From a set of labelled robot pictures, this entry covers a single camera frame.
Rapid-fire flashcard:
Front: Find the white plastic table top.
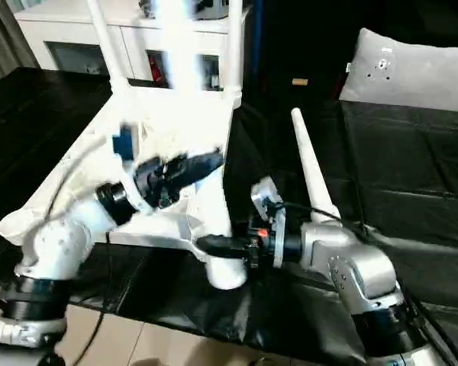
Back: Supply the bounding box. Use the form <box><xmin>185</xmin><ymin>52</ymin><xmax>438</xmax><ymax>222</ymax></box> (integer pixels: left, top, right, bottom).
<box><xmin>0</xmin><ymin>85</ymin><xmax>250</xmax><ymax>290</ymax></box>

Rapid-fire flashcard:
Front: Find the grey round container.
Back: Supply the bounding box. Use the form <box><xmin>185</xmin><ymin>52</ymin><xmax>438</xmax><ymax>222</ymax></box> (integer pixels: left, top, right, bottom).
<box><xmin>192</xmin><ymin>0</ymin><xmax>231</xmax><ymax>21</ymax></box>

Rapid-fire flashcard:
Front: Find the black box with gold label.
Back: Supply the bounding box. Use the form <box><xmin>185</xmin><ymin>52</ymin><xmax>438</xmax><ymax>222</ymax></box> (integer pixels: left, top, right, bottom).
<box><xmin>247</xmin><ymin>0</ymin><xmax>362</xmax><ymax>103</ymax></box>

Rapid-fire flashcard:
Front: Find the white cabinet with glass doors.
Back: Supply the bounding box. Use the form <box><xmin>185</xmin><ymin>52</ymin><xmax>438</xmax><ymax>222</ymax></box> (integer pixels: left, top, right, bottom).
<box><xmin>13</xmin><ymin>0</ymin><xmax>253</xmax><ymax>92</ymax></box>

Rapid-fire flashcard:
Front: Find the brown curtain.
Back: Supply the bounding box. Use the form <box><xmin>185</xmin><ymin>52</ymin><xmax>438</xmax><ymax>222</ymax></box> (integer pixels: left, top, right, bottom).
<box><xmin>0</xmin><ymin>0</ymin><xmax>39</xmax><ymax>88</ymax></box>

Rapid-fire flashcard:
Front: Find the grey cushion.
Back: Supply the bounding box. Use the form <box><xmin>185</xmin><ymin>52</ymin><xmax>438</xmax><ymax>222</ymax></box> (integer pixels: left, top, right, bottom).
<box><xmin>338</xmin><ymin>27</ymin><xmax>458</xmax><ymax>114</ymax></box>

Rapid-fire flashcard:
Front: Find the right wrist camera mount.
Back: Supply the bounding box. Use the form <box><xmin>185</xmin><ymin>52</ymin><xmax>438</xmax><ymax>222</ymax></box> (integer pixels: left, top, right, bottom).
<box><xmin>250</xmin><ymin>176</ymin><xmax>288</xmax><ymax>268</ymax></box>

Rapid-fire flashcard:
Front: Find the black tangled cable pile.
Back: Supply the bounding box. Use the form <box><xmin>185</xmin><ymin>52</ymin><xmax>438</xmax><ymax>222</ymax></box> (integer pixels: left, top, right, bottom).
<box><xmin>138</xmin><ymin>0</ymin><xmax>158</xmax><ymax>17</ymax></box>

